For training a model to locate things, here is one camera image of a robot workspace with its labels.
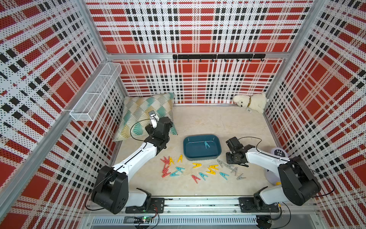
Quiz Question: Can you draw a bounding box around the grey clothespin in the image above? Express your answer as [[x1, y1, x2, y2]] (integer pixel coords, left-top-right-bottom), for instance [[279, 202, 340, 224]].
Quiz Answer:
[[236, 173, 246, 180], [217, 159, 226, 168], [225, 164, 235, 171], [231, 167, 238, 176]]

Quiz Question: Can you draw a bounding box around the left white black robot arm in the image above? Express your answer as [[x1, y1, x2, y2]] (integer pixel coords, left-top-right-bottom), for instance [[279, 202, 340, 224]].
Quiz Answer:
[[90, 117, 173, 214]]

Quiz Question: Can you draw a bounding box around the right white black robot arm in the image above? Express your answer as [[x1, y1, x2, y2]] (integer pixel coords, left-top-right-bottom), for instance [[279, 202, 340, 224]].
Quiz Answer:
[[226, 137, 322, 211]]

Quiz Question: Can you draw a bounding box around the teal plastic storage box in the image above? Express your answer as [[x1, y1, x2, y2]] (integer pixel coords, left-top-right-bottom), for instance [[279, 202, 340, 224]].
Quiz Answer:
[[183, 135, 222, 161]]

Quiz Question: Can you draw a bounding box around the yellow clothespin right upper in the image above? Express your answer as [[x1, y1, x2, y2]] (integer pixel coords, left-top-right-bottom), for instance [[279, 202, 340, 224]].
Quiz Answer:
[[209, 165, 219, 170]]

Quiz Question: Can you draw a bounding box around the yellow clothespin right lower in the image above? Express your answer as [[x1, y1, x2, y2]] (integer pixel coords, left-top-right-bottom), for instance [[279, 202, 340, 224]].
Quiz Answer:
[[206, 168, 216, 175]]

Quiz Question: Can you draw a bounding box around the patterned teal yellow pillow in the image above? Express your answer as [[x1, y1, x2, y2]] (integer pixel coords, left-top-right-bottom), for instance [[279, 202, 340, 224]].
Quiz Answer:
[[113, 93, 175, 142]]

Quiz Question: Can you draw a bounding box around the red clothespin left middle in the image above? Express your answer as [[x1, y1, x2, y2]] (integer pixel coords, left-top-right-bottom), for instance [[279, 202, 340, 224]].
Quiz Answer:
[[162, 165, 169, 174]]

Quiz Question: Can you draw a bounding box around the red clothespin left lower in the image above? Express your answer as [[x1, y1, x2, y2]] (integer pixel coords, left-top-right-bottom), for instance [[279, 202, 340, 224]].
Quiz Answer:
[[162, 172, 171, 177]]

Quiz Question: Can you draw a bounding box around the yellow clothespin center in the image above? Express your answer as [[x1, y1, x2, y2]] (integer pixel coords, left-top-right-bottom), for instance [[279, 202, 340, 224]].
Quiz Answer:
[[193, 163, 202, 169]]

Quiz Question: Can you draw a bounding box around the red clothespin center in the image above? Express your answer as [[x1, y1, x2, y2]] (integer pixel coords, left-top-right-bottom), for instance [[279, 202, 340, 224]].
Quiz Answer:
[[191, 175, 201, 184]]

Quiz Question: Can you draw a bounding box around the white plush dog toy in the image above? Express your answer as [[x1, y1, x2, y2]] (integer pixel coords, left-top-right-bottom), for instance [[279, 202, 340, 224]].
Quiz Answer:
[[233, 93, 269, 114]]

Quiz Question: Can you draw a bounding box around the green circuit board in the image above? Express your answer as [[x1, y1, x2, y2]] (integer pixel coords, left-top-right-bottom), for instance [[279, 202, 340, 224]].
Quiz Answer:
[[133, 217, 152, 224]]

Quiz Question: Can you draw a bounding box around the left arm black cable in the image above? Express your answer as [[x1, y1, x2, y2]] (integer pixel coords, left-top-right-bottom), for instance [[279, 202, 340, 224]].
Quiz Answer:
[[84, 119, 153, 211]]

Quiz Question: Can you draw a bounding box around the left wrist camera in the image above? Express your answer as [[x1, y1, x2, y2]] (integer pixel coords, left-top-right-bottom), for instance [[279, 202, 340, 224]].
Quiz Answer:
[[148, 110, 159, 128]]

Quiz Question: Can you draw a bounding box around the white wire mesh shelf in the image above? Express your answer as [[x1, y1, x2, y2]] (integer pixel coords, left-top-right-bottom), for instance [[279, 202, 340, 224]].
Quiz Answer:
[[70, 63, 122, 122]]

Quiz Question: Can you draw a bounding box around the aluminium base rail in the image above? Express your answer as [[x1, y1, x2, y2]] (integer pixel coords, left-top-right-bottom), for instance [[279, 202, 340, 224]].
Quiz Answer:
[[81, 196, 327, 229]]

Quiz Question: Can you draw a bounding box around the black wall hook rail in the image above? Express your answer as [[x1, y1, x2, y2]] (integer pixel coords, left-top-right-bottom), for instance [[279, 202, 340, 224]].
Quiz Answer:
[[173, 53, 266, 61]]

